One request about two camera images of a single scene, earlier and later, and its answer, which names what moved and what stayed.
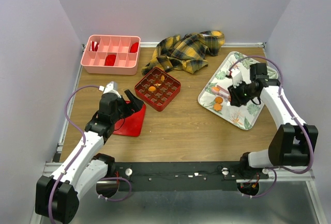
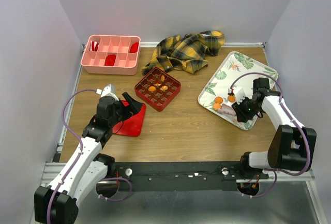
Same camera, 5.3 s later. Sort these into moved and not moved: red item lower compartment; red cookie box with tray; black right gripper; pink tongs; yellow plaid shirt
Moved: black right gripper; pink tongs
Not moved: yellow plaid shirt; red cookie box with tray; red item lower compartment
